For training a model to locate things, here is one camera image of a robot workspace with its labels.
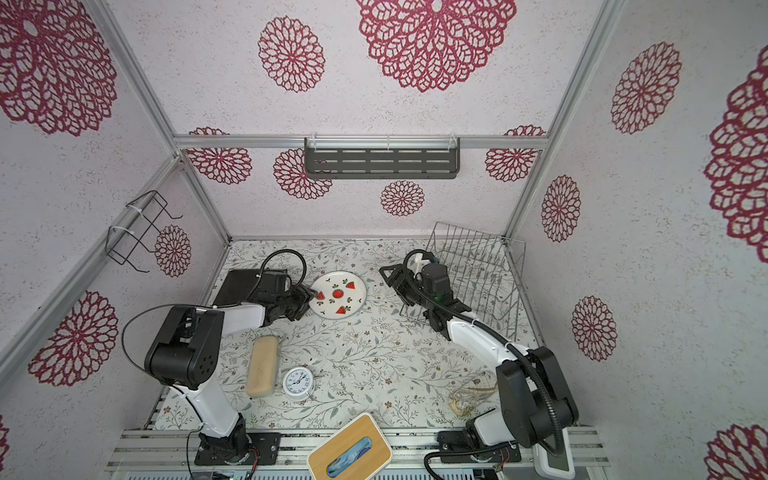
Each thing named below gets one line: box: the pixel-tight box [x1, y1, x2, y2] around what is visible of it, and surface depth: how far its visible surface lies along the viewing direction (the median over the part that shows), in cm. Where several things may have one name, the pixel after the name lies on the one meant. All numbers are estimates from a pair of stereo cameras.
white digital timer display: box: [532, 428, 575, 479], surface depth 69 cm
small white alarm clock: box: [282, 366, 314, 402], surface depth 83 cm
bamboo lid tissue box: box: [307, 412, 393, 480], surface depth 71 cm
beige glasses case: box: [246, 336, 280, 398], surface depth 85 cm
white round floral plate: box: [309, 270, 367, 320], surface depth 105 cm
